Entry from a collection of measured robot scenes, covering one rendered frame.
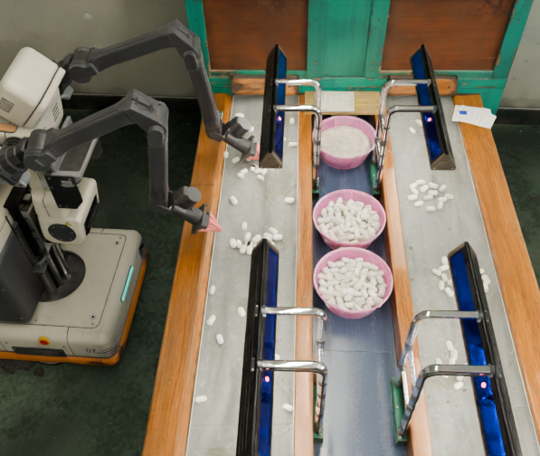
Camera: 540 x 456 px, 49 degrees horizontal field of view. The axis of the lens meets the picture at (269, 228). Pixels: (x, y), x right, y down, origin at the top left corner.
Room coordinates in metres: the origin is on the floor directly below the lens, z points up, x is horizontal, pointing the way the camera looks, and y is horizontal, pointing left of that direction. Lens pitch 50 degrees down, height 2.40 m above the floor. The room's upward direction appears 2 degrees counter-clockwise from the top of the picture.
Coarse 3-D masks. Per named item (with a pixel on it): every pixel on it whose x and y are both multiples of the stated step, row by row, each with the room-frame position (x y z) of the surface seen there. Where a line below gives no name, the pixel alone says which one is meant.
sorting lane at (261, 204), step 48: (288, 144) 1.86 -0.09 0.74; (240, 192) 1.60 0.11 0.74; (288, 192) 1.59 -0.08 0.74; (240, 240) 1.36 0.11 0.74; (288, 240) 1.35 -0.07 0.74; (240, 288) 1.15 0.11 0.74; (288, 288) 1.14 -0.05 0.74; (240, 336) 0.96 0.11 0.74; (288, 336) 0.95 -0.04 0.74; (240, 384) 0.80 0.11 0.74; (288, 384) 0.79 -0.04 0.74; (192, 432) 0.65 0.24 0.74; (288, 432) 0.64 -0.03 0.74
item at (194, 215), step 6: (204, 204) 1.39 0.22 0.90; (192, 210) 1.35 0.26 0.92; (198, 210) 1.36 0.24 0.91; (204, 210) 1.37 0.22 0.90; (186, 216) 1.33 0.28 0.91; (192, 216) 1.33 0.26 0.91; (198, 216) 1.34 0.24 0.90; (192, 222) 1.33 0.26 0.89; (198, 222) 1.33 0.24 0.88; (192, 228) 1.33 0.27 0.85; (198, 228) 1.30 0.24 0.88
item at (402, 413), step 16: (416, 320) 0.78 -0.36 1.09; (400, 368) 0.77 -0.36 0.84; (432, 368) 0.63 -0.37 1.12; (448, 368) 0.63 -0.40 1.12; (464, 368) 0.63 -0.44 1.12; (480, 368) 0.63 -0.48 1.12; (400, 384) 0.78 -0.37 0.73; (416, 384) 0.64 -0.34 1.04; (400, 400) 0.74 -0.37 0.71; (416, 400) 0.62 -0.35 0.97; (400, 416) 0.69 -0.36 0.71; (400, 432) 0.63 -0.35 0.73
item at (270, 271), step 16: (256, 256) 1.01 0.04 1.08; (272, 256) 1.01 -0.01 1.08; (256, 272) 0.95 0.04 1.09; (272, 272) 0.96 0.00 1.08; (256, 288) 0.90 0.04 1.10; (272, 288) 0.91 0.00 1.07; (256, 304) 0.84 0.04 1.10; (272, 304) 0.86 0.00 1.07; (256, 320) 0.79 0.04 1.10; (272, 320) 0.81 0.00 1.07; (256, 336) 0.75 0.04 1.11; (272, 336) 0.77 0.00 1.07; (256, 352) 0.70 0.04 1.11; (272, 352) 0.72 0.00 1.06; (256, 368) 0.66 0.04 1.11; (256, 384) 0.62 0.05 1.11; (272, 384) 0.64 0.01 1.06; (240, 400) 0.60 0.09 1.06; (256, 400) 0.58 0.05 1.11; (272, 400) 0.60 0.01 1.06; (240, 416) 0.56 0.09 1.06; (256, 416) 0.54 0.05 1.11; (272, 416) 0.56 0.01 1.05; (240, 432) 0.52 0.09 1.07; (256, 432) 0.50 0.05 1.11; (240, 448) 0.48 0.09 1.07; (256, 448) 0.47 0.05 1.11
